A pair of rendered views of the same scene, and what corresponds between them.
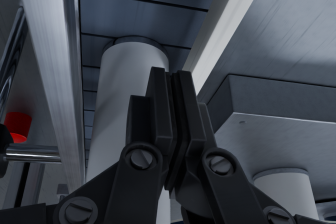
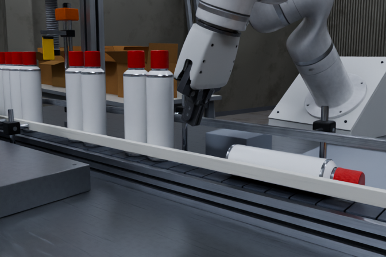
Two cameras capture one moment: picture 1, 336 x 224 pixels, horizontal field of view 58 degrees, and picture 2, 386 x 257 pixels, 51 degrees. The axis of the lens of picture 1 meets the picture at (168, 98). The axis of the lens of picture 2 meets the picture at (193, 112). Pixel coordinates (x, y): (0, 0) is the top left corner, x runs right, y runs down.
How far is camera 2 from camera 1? 0.67 m
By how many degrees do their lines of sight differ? 63
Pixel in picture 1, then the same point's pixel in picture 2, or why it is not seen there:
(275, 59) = (84, 200)
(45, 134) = not seen: hidden behind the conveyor
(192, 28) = (163, 165)
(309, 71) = (55, 207)
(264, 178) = not seen: outside the picture
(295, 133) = (30, 172)
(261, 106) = (74, 174)
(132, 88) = (171, 137)
